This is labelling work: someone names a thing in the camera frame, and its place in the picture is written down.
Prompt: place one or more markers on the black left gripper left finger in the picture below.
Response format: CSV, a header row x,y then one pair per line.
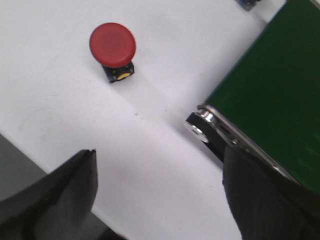
x,y
55,207

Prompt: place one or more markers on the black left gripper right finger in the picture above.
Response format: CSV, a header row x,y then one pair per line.
x,y
264,204

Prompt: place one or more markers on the steel conveyor tail end plate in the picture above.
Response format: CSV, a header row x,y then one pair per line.
x,y
214,130

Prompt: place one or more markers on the green conveyor belt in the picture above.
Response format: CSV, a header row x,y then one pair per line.
x,y
272,94

